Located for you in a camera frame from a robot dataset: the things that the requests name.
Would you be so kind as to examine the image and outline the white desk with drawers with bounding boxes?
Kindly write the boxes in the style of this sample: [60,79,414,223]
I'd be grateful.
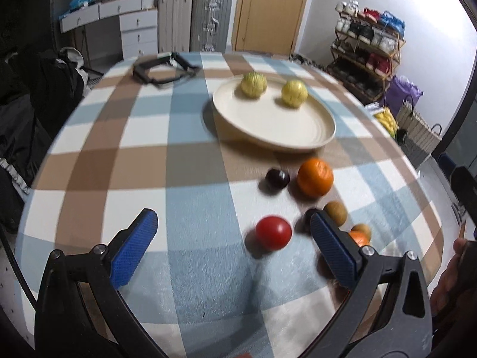
[60,0,159,60]

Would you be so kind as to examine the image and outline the rows of shoes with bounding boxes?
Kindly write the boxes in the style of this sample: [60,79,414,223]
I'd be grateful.
[330,1,406,98]

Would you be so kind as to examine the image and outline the brown kiwi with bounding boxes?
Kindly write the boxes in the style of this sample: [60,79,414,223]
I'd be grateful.
[323,200,348,227]

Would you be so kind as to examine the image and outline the greenish bumpy citrus fruit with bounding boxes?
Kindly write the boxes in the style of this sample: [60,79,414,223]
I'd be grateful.
[240,72,268,99]

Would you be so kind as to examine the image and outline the yellow bag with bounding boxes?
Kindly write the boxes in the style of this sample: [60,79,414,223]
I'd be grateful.
[374,107,397,138]

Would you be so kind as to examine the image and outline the wooden door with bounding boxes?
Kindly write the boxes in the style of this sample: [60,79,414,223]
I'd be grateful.
[232,0,313,56]

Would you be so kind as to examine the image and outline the striped woven basket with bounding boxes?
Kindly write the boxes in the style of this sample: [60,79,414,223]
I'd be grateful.
[395,95,430,146]

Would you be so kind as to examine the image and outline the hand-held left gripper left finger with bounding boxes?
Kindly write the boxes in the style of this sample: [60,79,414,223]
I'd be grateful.
[34,208,176,358]

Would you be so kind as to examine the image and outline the black cable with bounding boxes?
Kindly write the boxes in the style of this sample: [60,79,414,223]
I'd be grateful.
[0,227,38,310]

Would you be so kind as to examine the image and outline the loose scattered shoes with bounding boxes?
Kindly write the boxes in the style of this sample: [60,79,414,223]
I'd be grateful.
[291,54,321,68]

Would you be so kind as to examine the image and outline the dark purple plum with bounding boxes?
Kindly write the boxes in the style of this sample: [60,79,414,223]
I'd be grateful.
[303,208,321,234]
[264,168,291,195]

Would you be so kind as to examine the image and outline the grey tote bag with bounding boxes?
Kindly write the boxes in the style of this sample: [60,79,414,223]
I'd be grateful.
[404,123,442,166]

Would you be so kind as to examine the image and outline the purple bag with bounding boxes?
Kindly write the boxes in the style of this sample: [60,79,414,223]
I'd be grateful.
[384,75,423,118]

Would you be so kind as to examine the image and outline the red tomato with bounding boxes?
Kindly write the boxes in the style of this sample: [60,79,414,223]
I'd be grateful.
[255,215,293,251]

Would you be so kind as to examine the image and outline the black backpack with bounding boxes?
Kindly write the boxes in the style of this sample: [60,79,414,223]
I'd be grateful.
[37,48,88,127]

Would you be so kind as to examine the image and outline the wooden shoe rack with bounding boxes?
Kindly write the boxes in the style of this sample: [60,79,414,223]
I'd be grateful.
[327,2,406,105]

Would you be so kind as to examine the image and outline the beige suitcase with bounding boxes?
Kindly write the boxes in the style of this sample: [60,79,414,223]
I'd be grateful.
[158,0,193,53]

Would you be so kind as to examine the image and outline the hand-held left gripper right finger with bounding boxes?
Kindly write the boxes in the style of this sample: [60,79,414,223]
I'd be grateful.
[302,211,433,358]

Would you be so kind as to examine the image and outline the person's right hand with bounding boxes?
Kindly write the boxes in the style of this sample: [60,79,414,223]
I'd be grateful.
[430,237,472,308]

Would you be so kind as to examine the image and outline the silver suitcase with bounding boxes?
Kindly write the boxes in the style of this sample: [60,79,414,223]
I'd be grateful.
[191,0,232,53]

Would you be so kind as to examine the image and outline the black plastic frame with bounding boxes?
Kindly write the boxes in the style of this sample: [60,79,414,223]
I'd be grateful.
[133,53,202,89]

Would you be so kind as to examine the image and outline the orange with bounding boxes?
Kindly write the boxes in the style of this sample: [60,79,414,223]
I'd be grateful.
[297,158,334,198]

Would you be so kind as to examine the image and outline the yellow bumpy citrus fruit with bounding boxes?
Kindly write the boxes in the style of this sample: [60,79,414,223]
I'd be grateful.
[281,79,309,109]

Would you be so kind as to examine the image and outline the small tan round fruit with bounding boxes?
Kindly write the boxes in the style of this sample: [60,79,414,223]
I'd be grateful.
[351,223,372,242]

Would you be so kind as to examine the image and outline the cream round plate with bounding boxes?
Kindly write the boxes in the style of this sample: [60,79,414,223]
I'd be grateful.
[212,75,336,152]

